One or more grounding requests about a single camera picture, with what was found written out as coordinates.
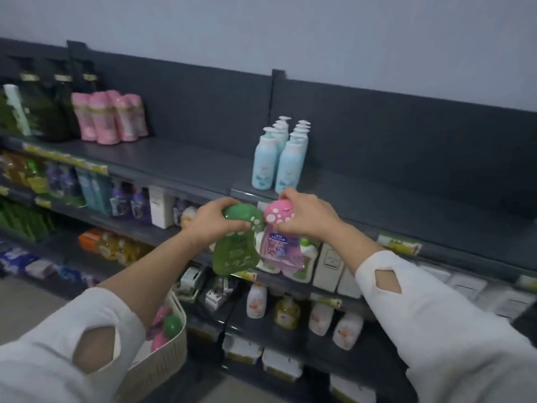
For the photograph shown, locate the person's right hand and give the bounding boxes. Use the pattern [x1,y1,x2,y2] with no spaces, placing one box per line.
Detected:
[278,187,350,245]

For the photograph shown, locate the person's left hand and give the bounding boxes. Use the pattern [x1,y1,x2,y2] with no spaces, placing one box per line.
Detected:
[183,197,252,250]

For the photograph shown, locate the pink mushroom-cap soap bottle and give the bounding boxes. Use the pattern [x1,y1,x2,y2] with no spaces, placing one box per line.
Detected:
[259,198,309,274]

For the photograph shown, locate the green mushroom-cap soap bottle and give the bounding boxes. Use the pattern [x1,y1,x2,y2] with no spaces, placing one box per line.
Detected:
[211,204,266,277]

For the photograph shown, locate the person's right forearm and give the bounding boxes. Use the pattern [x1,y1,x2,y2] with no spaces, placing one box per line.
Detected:
[333,220,537,403]

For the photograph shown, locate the person's left forearm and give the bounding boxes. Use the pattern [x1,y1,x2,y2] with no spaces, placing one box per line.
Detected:
[0,231,210,403]

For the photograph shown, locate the white bottle green cap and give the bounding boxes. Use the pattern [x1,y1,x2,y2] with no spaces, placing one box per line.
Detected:
[294,237,322,284]

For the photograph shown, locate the small white round bottle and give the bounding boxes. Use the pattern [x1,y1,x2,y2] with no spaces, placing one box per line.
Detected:
[180,205,199,229]

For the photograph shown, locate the group of light blue pump bottles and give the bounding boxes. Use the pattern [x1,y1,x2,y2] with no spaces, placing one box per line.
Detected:
[251,116,312,195]

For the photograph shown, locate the black and white boxes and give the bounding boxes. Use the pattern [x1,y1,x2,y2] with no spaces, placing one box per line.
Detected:
[175,266,236,312]

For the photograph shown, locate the white bottle pink print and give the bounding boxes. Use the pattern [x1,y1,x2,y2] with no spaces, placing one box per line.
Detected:
[246,283,268,319]
[309,302,335,336]
[332,311,364,351]

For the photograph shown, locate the tall white carton box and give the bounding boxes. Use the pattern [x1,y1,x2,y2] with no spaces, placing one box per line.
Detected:
[149,185,175,229]

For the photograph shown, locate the yellow liquid soap bottle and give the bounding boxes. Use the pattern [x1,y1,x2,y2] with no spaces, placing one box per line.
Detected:
[274,295,301,330]

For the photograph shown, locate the purple bottle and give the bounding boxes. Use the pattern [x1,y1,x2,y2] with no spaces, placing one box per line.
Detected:
[110,185,134,219]
[131,188,152,225]

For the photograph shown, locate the dark grey shelving unit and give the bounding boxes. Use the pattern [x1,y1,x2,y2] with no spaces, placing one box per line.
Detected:
[0,37,537,403]

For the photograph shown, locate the row of yellow bottles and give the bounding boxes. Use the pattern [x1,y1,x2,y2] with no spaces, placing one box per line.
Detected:
[98,232,148,266]

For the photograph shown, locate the green round bottle cap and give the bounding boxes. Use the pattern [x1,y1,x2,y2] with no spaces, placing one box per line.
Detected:
[163,315,183,339]

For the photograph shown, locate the white wrapped pack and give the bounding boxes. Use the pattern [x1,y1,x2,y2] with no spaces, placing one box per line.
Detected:
[329,374,377,403]
[222,333,263,365]
[262,348,303,383]

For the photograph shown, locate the teal box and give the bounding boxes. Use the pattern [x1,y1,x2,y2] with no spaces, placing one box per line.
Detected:
[91,172,113,216]
[76,168,98,211]

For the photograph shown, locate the orange soap pack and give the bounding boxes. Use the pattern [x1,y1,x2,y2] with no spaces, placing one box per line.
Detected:
[78,228,104,253]

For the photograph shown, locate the row of pink refill pouches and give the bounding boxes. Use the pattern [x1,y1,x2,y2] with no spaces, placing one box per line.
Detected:
[70,90,150,146]

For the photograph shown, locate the white plastic shopping basket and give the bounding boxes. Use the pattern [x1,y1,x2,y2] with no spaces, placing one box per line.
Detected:
[115,289,188,403]

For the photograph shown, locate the purple refill pouches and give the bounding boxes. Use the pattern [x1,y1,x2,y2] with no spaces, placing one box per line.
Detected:
[45,163,85,207]

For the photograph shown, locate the yellow shelf price strip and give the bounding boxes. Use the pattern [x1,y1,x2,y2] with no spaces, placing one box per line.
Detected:
[22,142,110,176]

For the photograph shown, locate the row of blue-white packs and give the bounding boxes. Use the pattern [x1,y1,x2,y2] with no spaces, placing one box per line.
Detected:
[0,242,99,288]

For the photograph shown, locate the row of flat white boxes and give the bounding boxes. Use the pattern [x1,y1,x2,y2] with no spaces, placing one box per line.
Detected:
[417,262,537,321]

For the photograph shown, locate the dark green bottle gold band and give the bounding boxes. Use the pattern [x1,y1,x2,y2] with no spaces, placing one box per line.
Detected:
[81,58,100,95]
[19,58,69,142]
[52,58,82,139]

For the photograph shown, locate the row of green bottles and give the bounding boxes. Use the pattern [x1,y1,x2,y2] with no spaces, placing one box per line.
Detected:
[0,196,56,240]

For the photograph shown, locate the row of yellow-green pouches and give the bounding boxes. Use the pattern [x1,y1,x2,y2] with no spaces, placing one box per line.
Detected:
[0,150,52,194]

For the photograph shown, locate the white and green tube bottle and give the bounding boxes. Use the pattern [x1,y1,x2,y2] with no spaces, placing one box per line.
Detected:
[3,84,32,137]

